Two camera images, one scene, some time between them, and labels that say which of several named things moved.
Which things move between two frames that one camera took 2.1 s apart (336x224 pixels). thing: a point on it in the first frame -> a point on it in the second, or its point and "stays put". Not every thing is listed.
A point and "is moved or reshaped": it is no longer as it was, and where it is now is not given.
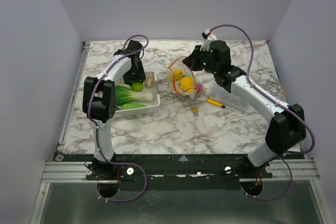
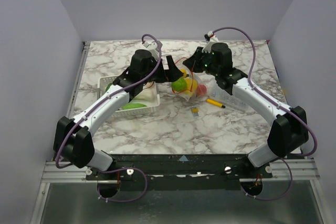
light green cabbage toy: x=137 y=86 is moved or reshaped
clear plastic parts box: x=222 y=95 stays put
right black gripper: x=191 y=60 stays put
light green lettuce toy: x=132 y=105 stays put
